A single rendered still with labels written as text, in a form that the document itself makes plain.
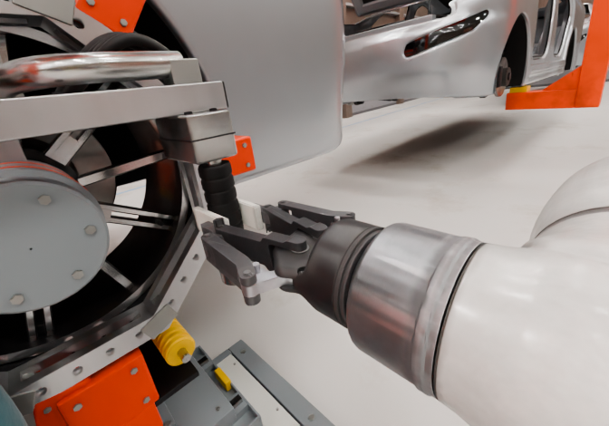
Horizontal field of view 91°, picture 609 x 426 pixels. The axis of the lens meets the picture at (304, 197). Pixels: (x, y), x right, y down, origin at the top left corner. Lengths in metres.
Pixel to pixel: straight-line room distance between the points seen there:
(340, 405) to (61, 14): 1.15
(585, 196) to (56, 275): 0.45
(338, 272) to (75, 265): 0.28
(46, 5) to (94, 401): 0.56
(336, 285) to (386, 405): 0.99
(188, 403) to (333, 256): 0.84
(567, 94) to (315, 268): 3.49
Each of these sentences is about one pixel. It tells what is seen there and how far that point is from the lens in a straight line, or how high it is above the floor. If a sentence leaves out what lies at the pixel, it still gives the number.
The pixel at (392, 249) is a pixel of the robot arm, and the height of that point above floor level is 0.87.
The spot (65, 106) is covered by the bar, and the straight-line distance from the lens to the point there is 0.32.
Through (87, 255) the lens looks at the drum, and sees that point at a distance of 0.39.
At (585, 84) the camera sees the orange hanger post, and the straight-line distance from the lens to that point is 3.61.
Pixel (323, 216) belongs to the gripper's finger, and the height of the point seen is 0.84.
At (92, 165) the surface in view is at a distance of 0.80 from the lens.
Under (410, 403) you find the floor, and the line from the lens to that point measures 1.18.
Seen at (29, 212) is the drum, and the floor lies 0.88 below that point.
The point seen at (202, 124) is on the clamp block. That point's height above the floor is 0.94.
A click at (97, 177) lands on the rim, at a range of 0.63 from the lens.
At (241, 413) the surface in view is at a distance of 1.01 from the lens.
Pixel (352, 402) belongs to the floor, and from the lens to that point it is 1.17.
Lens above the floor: 0.96
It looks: 20 degrees down
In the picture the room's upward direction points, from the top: 7 degrees counter-clockwise
